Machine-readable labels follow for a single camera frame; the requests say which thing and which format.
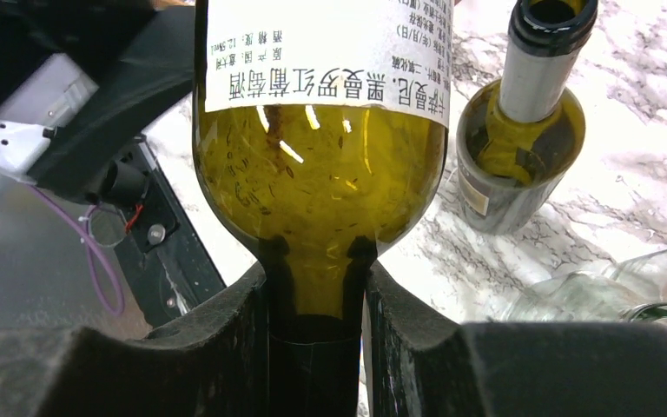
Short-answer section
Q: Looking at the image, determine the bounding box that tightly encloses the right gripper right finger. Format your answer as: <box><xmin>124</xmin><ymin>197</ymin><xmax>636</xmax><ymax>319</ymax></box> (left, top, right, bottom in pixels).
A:
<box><xmin>365</xmin><ymin>264</ymin><xmax>667</xmax><ymax>416</ymax></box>

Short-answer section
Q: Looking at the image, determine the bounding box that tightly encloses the green wine bottle white label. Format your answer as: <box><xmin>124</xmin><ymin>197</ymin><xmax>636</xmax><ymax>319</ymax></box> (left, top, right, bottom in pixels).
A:
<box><xmin>193</xmin><ymin>1</ymin><xmax>454</xmax><ymax>416</ymax></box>

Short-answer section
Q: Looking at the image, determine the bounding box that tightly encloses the green wine bottle silver neck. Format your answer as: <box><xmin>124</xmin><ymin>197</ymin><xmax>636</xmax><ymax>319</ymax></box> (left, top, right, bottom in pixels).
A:
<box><xmin>456</xmin><ymin>0</ymin><xmax>598</xmax><ymax>235</ymax></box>

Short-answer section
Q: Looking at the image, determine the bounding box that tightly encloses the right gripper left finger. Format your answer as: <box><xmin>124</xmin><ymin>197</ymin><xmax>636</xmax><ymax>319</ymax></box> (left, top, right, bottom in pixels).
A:
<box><xmin>0</xmin><ymin>266</ymin><xmax>267</xmax><ymax>416</ymax></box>

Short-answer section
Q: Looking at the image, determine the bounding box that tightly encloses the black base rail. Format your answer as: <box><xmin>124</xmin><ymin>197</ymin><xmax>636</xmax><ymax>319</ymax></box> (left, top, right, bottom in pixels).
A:
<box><xmin>86</xmin><ymin>138</ymin><xmax>226</xmax><ymax>328</ymax></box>

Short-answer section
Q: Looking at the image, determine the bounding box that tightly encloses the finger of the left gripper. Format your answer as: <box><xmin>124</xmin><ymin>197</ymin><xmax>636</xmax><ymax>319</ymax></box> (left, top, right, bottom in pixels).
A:
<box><xmin>29</xmin><ymin>6</ymin><xmax>195</xmax><ymax>202</ymax></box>

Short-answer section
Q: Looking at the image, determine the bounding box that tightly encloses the clear round glass bottle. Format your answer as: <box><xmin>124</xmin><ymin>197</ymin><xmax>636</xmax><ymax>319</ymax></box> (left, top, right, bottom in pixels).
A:
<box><xmin>501</xmin><ymin>249</ymin><xmax>667</xmax><ymax>328</ymax></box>

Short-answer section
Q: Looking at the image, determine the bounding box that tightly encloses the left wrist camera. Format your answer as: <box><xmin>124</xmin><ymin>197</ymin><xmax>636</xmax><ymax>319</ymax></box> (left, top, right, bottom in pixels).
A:
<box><xmin>0</xmin><ymin>53</ymin><xmax>97</xmax><ymax>184</ymax></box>

